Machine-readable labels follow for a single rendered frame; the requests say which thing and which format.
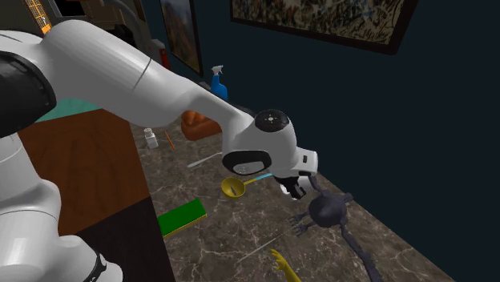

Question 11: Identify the white slim knife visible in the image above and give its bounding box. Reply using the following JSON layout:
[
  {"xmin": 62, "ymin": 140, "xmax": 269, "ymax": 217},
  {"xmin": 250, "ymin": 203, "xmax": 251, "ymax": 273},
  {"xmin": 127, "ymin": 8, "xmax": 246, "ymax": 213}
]
[{"xmin": 186, "ymin": 151, "xmax": 224, "ymax": 169}]

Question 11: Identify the blue spray bottle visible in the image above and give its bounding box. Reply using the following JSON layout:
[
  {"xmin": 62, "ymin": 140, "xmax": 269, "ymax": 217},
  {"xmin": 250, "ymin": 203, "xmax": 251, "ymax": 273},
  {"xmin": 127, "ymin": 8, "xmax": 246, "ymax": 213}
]
[{"xmin": 210, "ymin": 64, "xmax": 229, "ymax": 101}]

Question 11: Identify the small white shaker bottle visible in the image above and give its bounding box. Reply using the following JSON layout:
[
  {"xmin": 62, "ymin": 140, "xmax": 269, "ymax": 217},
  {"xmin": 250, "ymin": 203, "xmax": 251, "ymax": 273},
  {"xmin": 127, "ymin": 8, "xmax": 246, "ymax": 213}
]
[{"xmin": 143, "ymin": 127, "xmax": 159, "ymax": 150}]

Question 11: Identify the red canister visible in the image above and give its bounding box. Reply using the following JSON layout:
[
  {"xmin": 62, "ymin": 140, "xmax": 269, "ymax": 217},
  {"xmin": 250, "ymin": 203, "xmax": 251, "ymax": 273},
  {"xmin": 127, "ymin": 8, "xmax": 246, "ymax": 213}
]
[{"xmin": 150, "ymin": 38, "xmax": 172, "ymax": 71}]

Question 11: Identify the teal rug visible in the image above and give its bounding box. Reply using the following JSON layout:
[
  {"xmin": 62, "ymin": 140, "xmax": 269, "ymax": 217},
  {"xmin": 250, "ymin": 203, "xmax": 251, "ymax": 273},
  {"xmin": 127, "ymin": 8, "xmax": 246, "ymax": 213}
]
[{"xmin": 34, "ymin": 97, "xmax": 103, "ymax": 124}]

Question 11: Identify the thin grey rod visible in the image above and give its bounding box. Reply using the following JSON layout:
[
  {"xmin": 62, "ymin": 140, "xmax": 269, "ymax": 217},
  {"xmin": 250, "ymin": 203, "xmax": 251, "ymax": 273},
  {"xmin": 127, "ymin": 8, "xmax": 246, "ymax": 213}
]
[{"xmin": 234, "ymin": 230, "xmax": 294, "ymax": 265}]

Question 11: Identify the yellow ladle with blue handle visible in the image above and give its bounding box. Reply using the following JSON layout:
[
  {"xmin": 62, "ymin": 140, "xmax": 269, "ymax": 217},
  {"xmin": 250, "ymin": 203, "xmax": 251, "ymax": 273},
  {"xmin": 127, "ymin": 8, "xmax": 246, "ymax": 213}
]
[{"xmin": 220, "ymin": 172, "xmax": 275, "ymax": 200}]

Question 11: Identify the dark grey long-limbed figure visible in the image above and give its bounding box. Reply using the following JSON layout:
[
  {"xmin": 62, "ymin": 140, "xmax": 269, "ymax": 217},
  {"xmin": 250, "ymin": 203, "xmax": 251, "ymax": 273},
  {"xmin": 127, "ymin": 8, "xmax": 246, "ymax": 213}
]
[{"xmin": 288, "ymin": 175, "xmax": 386, "ymax": 282}]

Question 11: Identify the orange pencil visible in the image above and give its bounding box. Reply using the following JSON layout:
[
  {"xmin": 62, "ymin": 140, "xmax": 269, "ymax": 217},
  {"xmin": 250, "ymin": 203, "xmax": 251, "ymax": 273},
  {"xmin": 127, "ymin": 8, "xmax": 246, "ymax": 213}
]
[{"xmin": 163, "ymin": 130, "xmax": 177, "ymax": 151}]

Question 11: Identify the landscape wall picture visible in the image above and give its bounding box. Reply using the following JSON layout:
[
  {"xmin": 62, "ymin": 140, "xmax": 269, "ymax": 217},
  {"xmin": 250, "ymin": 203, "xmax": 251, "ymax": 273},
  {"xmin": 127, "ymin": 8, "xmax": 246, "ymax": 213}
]
[{"xmin": 159, "ymin": 0, "xmax": 204, "ymax": 78}]

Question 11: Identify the dark robot stand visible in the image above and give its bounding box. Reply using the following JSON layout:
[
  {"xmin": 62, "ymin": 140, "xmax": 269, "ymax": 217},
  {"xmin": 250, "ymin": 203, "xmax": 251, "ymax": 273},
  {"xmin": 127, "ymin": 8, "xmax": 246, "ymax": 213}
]
[{"xmin": 75, "ymin": 195, "xmax": 176, "ymax": 282}]

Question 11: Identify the yellow fork-shaped tool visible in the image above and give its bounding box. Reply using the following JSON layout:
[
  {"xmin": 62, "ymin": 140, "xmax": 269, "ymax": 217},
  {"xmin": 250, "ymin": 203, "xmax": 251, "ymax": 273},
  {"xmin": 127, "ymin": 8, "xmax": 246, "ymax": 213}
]
[{"xmin": 269, "ymin": 248, "xmax": 303, "ymax": 282}]

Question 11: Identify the large abstract wall picture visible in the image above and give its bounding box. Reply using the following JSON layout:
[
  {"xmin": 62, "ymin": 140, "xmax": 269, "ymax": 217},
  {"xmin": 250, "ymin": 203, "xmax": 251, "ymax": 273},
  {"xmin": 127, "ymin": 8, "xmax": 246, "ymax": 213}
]
[{"xmin": 228, "ymin": 0, "xmax": 419, "ymax": 56}]

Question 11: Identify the green and yellow sponge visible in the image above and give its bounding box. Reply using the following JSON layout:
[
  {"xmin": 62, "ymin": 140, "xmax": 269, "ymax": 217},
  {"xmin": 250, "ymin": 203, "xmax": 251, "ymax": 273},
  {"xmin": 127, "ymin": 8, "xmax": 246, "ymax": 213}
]
[{"xmin": 156, "ymin": 197, "xmax": 208, "ymax": 240}]

